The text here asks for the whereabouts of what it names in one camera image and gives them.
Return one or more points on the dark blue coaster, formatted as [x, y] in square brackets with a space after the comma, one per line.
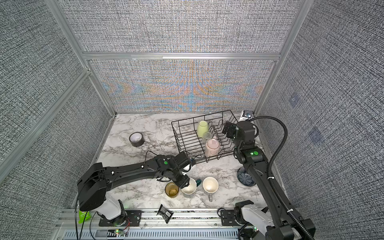
[244, 178]

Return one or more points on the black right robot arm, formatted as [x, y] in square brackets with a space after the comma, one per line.
[284, 222]

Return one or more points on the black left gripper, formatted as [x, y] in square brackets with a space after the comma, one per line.
[184, 183]

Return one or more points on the pink ceramic mug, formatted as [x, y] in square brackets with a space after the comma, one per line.
[212, 148]

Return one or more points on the aluminium front rail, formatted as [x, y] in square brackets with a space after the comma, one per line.
[148, 224]

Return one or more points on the small black packet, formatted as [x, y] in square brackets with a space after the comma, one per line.
[165, 213]

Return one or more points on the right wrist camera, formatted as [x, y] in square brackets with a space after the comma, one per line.
[246, 115]

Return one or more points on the teal mug white inside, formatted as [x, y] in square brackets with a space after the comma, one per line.
[191, 189]

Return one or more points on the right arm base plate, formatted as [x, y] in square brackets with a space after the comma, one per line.
[229, 218]

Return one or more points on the cream mug grey handle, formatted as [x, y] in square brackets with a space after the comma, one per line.
[210, 186]

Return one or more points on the black wire dish rack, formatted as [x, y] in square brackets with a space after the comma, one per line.
[243, 145]

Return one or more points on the light green ceramic mug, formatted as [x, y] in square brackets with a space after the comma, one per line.
[203, 127]

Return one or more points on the clear glass cup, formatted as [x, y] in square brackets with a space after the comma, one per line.
[207, 136]

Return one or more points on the amber glass cup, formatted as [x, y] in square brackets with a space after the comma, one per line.
[171, 190]

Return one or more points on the black tape roll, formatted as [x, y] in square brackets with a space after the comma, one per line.
[136, 139]

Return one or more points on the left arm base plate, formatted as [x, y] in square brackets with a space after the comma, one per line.
[131, 217]

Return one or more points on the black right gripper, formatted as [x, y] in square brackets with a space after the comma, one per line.
[233, 129]

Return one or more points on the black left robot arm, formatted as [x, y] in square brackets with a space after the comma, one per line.
[95, 183]

